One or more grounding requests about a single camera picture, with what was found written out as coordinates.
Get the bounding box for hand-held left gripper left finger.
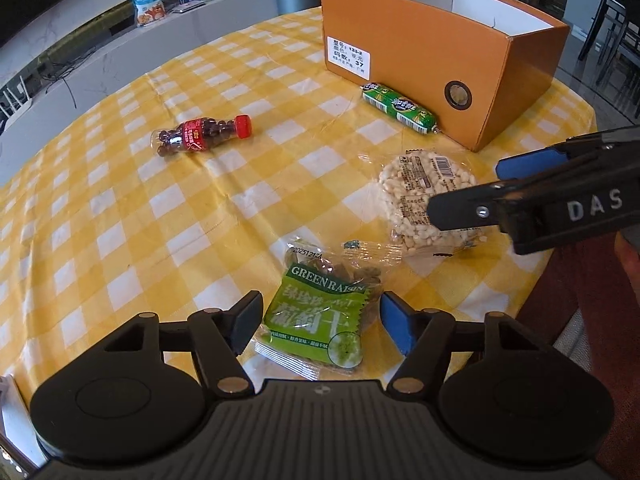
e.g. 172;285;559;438
85;290;265;396

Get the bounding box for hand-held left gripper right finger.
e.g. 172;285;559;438
380;291;548;396

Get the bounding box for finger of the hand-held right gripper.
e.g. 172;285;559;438
496;140;571;182
427;182;523;234

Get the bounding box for puffed rice cake packet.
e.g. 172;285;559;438
372;148;489;262

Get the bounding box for green raisin packet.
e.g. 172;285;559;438
253;235;387;381

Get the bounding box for orange cardboard box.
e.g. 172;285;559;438
319;0;571;154

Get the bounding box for person's right hand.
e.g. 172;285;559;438
615;232;640;307

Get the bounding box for green sausage stick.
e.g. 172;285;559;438
360;82;442;137

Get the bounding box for yellow checkered tablecloth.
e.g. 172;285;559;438
0;5;599;397

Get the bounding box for black dining chair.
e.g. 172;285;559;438
602;0;640;122
579;0;626;64

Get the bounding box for candy bottle with red cap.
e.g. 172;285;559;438
151;114;253;160

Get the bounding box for white marble television cabinet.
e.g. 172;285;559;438
0;0;282;137

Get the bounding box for white router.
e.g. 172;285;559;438
0;74;34;122

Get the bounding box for blue snack bag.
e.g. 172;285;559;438
129;0;167;28

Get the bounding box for black cable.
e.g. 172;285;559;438
42;57;78;111

